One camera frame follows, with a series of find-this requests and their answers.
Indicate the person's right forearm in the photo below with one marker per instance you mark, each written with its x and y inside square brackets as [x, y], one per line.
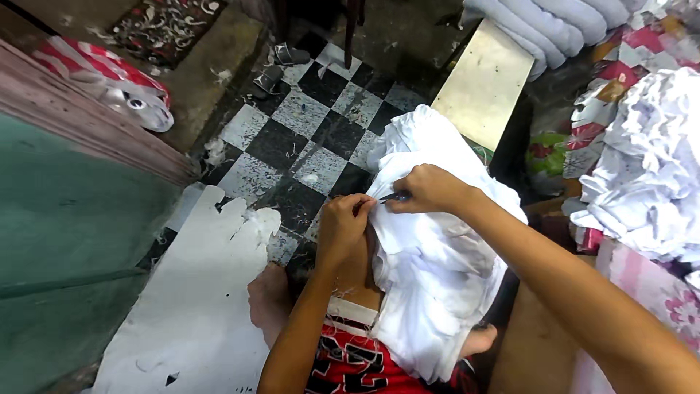
[558, 284]

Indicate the person's right thumb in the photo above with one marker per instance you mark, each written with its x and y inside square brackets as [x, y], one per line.
[403, 207]

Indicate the pink wooden door frame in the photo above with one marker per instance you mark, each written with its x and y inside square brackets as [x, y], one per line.
[98, 126]

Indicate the pink floral cloth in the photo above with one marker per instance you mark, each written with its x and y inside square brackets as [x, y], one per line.
[651, 290]

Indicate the green red plastic bag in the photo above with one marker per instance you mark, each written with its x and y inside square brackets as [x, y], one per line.
[549, 156]

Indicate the person's left index finger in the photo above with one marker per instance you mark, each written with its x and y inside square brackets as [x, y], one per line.
[356, 197]

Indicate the pile of white ruffled garments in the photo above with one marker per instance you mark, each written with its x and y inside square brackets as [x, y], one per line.
[651, 164]

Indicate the brown cardboard panel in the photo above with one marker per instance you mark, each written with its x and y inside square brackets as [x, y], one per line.
[536, 334]

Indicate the person's right hand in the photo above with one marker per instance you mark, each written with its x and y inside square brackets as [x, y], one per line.
[432, 189]

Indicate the person's left forearm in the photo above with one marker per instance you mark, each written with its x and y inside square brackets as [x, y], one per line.
[302, 328]

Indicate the person's left thumb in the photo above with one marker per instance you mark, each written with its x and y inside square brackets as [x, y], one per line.
[365, 214]

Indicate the white fabric garment bundle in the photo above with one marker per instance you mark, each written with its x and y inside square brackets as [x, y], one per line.
[421, 268]

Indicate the red white patterned cloth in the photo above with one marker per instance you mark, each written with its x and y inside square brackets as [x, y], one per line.
[629, 60]

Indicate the dark wooden chair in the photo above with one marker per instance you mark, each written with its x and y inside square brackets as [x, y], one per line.
[351, 27]

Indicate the dark patterned floor rug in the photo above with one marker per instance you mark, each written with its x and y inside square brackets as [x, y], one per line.
[167, 30]

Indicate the stack of white padded rolls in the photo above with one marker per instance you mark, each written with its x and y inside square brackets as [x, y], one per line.
[541, 24]

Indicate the large white cardboard sheet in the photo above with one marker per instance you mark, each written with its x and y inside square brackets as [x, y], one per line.
[186, 306]

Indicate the red white striped bag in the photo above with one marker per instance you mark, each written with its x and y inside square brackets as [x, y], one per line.
[104, 71]

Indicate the green door panel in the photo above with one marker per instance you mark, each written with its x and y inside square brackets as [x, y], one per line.
[71, 235]

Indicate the cream rectangular board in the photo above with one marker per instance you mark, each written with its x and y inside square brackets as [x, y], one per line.
[486, 82]

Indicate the person's right fingers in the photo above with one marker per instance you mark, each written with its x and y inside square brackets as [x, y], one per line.
[407, 180]

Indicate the person's left hand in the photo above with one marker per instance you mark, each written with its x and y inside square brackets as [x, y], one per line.
[339, 230]

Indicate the black thread snips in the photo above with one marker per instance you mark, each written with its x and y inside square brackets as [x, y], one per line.
[398, 196]

